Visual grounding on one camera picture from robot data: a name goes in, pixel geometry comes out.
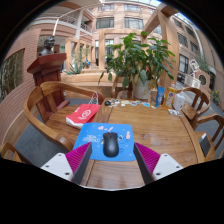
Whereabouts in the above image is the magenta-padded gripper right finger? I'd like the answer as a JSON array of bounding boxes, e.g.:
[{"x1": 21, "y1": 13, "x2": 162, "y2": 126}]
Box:
[{"x1": 133, "y1": 142, "x2": 184, "y2": 185}]

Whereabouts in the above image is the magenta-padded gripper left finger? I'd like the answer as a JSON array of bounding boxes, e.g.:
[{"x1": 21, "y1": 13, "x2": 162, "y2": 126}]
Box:
[{"x1": 40, "y1": 142, "x2": 93, "y2": 185}]

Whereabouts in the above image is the black computer mouse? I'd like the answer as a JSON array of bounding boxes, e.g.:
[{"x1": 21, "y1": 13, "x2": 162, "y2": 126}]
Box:
[{"x1": 102, "y1": 131, "x2": 120, "y2": 158}]

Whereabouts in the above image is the blue printed mouse pad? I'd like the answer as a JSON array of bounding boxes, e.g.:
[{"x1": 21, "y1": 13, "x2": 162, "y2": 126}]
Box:
[{"x1": 72, "y1": 122, "x2": 137, "y2": 163}]

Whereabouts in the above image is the black notebook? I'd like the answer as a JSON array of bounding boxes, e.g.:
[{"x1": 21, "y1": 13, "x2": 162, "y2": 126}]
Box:
[{"x1": 198, "y1": 132, "x2": 213, "y2": 158}]

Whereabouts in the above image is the wooden armchair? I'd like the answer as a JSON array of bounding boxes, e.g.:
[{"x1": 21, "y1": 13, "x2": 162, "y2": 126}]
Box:
[
  {"x1": 23, "y1": 80, "x2": 105, "y2": 153},
  {"x1": 175, "y1": 87, "x2": 212, "y2": 129},
  {"x1": 111, "y1": 75, "x2": 134, "y2": 100},
  {"x1": 194, "y1": 113, "x2": 224, "y2": 159},
  {"x1": 0, "y1": 142, "x2": 34, "y2": 167}
]

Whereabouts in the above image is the clear small tray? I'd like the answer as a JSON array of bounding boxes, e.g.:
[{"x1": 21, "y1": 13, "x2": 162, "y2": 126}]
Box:
[{"x1": 168, "y1": 108, "x2": 183, "y2": 117}]

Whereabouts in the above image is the red paper bag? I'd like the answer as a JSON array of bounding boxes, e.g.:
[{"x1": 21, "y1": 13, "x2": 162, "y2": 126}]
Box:
[{"x1": 65, "y1": 92, "x2": 102, "y2": 130}]

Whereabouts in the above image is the blue squeeze tube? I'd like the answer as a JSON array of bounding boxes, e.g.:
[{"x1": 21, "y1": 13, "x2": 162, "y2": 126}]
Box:
[{"x1": 155, "y1": 86, "x2": 166, "y2": 108}]

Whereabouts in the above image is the yellow dish soap bottle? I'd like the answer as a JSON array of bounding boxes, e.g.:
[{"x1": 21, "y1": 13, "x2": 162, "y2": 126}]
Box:
[{"x1": 164, "y1": 82, "x2": 178, "y2": 108}]

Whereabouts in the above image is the white outdoor unit box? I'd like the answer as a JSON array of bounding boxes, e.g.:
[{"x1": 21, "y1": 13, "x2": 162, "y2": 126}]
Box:
[{"x1": 184, "y1": 73, "x2": 201, "y2": 89}]

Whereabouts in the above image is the wooden planter box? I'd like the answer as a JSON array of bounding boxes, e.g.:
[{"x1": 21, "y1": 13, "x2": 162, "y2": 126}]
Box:
[{"x1": 60, "y1": 71, "x2": 118, "y2": 98}]

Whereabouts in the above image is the dark red wooden podium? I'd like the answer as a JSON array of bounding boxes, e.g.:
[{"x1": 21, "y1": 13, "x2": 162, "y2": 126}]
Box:
[{"x1": 26, "y1": 52, "x2": 72, "y2": 123}]

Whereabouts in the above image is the white geometric sculpture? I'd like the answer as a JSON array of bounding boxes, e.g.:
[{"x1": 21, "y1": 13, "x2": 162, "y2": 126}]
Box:
[{"x1": 189, "y1": 59, "x2": 200, "y2": 78}]

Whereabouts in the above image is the green potted plant white pot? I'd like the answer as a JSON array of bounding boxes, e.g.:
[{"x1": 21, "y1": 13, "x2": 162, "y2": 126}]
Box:
[{"x1": 98, "y1": 30, "x2": 177, "y2": 100}]

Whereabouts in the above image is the dark bust statue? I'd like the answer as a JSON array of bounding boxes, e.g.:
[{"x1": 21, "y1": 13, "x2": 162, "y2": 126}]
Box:
[{"x1": 38, "y1": 35, "x2": 56, "y2": 57}]

